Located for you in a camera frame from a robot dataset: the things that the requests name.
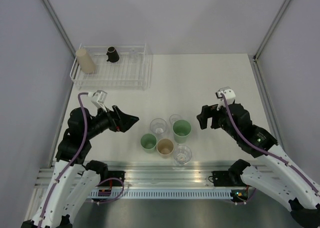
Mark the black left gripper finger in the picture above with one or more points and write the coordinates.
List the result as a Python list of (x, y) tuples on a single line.
[(126, 125), (123, 118)]

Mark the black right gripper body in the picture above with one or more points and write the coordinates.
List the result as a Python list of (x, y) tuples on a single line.
[(218, 118)]

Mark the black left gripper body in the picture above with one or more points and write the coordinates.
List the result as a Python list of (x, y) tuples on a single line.
[(113, 124)]

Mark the short green plastic cup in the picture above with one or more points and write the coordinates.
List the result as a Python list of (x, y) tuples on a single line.
[(148, 142)]

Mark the clear faceted glass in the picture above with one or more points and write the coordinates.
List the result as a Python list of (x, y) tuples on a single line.
[(133, 53), (182, 154), (158, 126), (174, 117)]

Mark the tall green plastic cup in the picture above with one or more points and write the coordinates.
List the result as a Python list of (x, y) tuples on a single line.
[(181, 130)]

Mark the beige plastic cup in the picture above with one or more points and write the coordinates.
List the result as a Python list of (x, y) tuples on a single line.
[(165, 147), (85, 61)]

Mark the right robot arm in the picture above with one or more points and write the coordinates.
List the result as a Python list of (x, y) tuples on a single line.
[(295, 191)]

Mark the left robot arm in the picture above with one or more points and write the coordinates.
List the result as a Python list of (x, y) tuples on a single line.
[(72, 180)]

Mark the black brown cup holder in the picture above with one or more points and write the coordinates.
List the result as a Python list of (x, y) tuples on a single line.
[(112, 55)]

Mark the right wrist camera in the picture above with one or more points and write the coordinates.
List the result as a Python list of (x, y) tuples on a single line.
[(225, 96)]

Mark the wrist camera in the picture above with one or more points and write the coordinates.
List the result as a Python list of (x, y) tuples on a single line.
[(98, 98), (225, 96)]

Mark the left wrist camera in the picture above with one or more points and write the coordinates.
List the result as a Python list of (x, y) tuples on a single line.
[(98, 98)]

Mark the white wire dish rack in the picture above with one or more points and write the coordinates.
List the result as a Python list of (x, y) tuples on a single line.
[(126, 74)]

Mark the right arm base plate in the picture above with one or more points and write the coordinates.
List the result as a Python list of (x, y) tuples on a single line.
[(222, 178)]

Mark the aluminium mounting rail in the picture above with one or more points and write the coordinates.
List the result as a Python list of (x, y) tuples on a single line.
[(167, 176)]

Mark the white slotted cable duct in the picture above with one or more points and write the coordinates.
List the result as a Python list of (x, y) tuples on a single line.
[(163, 194)]

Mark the right aluminium frame post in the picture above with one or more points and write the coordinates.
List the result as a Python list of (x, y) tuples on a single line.
[(271, 29)]

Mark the aluminium frame post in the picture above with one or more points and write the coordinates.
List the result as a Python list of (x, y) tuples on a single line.
[(58, 25), (271, 29)]

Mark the left aluminium frame post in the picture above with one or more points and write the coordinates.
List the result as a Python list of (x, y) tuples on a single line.
[(58, 25)]

